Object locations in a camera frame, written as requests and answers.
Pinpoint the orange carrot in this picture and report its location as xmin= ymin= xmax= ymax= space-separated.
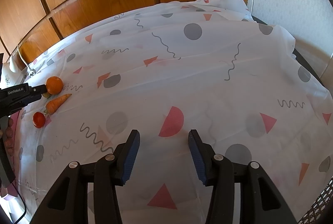
xmin=44 ymin=94 xmax=72 ymax=115

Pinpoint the orange mandarin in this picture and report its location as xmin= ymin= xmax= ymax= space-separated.
xmin=46 ymin=76 xmax=64 ymax=95

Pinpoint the person's left hand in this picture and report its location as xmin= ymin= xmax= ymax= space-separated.
xmin=1 ymin=117 xmax=14 ymax=156

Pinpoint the patterned white tablecloth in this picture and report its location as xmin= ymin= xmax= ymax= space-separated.
xmin=14 ymin=0 xmax=332 ymax=223

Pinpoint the white kettle power cable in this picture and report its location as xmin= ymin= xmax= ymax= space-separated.
xmin=15 ymin=45 xmax=37 ymax=77

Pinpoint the small yellow-green fruit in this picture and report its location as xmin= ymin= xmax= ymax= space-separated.
xmin=42 ymin=93 xmax=50 ymax=98

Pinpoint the red tomato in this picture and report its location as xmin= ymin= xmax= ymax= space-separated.
xmin=33 ymin=112 xmax=46 ymax=129

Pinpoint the black perforated chair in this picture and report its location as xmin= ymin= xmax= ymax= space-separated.
xmin=298 ymin=179 xmax=333 ymax=224

